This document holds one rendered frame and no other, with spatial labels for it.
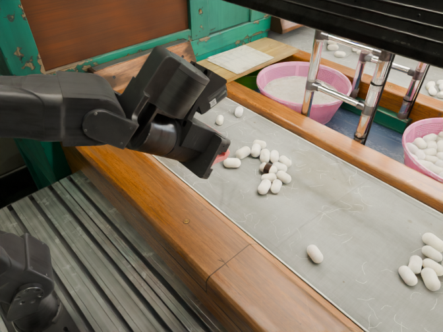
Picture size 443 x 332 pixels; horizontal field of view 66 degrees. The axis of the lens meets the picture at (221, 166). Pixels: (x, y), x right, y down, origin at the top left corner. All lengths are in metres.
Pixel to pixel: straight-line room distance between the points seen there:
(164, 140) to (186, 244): 0.20
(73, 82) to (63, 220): 0.44
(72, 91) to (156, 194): 0.32
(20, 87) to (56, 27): 0.52
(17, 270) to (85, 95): 0.25
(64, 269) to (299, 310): 0.42
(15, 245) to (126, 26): 0.62
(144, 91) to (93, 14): 0.54
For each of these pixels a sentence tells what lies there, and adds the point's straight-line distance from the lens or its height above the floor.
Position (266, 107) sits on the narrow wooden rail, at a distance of 0.90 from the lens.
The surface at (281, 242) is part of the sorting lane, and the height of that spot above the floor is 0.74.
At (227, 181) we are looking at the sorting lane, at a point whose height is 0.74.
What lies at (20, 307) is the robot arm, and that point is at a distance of 0.57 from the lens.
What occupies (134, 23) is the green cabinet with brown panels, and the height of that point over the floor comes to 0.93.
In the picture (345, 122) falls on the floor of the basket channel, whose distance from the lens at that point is 1.05.
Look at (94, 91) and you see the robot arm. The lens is 0.39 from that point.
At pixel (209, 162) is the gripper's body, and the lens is 0.48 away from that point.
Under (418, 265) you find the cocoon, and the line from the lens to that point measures 0.63.
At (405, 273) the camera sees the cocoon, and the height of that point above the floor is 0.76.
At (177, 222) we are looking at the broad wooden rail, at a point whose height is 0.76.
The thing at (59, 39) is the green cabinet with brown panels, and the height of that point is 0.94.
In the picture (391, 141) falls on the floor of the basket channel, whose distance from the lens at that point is 1.02.
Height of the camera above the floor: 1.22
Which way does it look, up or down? 41 degrees down
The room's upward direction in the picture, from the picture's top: straight up
